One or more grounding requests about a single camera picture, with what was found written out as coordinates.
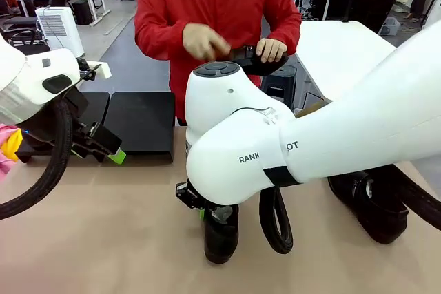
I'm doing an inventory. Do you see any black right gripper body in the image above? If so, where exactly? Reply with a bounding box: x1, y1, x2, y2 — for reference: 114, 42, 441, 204
174, 178, 208, 211

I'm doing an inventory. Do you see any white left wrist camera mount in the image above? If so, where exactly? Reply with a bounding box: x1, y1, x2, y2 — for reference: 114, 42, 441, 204
79, 62, 112, 80

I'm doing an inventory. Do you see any white computer case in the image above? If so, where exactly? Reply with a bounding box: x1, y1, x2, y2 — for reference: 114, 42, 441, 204
292, 0, 313, 19

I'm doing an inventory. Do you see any person's left forearm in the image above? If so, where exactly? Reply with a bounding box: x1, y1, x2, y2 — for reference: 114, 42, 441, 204
271, 11, 302, 56

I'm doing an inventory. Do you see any person's right forearm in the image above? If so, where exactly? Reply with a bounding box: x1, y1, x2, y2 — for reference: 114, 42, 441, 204
134, 14, 189, 63

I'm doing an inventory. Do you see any white table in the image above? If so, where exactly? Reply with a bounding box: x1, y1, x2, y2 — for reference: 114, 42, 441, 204
298, 20, 398, 103

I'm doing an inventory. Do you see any yellow object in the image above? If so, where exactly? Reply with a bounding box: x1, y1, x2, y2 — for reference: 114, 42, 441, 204
1, 127, 23, 163

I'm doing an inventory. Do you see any brown cardboard box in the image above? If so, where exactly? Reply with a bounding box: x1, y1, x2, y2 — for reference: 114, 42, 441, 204
294, 100, 334, 118

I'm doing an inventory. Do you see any pink cloth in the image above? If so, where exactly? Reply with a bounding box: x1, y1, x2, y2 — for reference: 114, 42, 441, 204
0, 123, 19, 185

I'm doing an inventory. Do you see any black plastic stool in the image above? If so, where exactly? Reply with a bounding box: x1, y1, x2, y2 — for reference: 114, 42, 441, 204
260, 65, 298, 111

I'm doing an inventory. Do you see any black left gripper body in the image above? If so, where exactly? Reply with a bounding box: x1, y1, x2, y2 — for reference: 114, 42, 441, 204
63, 85, 94, 147

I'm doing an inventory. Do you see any black leather shoe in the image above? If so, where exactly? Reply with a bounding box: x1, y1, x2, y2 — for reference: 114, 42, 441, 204
229, 44, 291, 76
327, 169, 411, 246
203, 204, 240, 264

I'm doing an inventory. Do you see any person's left hand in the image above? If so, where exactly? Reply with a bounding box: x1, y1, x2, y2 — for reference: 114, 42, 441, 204
255, 38, 289, 63

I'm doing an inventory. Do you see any white air purifier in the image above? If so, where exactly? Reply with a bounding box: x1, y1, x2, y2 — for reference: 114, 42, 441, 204
34, 6, 85, 59

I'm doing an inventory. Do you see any black computer tower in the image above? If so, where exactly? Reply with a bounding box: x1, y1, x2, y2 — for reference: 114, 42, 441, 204
72, 0, 94, 26

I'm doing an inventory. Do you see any grey storage bin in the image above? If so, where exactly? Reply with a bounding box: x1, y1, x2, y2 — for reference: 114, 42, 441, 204
378, 17, 402, 37

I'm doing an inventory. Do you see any black velcro strap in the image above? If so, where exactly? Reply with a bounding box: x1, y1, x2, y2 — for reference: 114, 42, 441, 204
263, 166, 301, 189

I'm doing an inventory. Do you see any person's right hand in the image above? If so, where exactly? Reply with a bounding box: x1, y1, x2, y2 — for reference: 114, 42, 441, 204
182, 22, 232, 61

